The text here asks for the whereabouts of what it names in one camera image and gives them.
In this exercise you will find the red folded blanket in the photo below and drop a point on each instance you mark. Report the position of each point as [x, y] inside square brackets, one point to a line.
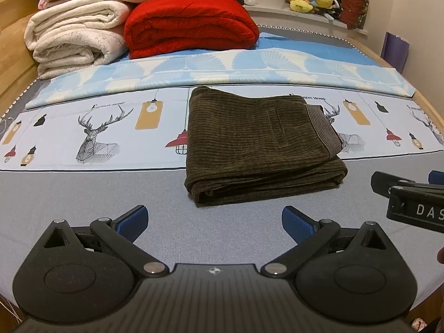
[187, 24]

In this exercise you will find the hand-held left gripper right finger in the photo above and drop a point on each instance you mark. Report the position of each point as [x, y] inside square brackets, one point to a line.
[296, 223]

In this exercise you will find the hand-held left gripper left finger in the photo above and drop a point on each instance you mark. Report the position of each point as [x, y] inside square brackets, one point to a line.
[133, 222]

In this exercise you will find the white folded fleece blanket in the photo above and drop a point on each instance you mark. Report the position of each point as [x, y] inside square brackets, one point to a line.
[73, 38]

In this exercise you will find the purple paper bag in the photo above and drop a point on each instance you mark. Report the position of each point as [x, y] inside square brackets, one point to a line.
[395, 52]

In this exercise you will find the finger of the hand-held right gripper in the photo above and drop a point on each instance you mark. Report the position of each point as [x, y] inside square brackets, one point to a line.
[437, 177]
[383, 182]

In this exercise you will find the light blue patterned blanket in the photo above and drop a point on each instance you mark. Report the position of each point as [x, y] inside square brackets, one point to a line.
[242, 66]

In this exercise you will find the grey printed bed sheet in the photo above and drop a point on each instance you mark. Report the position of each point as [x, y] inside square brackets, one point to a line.
[104, 194]

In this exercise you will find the red patterned cushion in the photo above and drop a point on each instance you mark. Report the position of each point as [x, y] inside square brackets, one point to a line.
[353, 5]

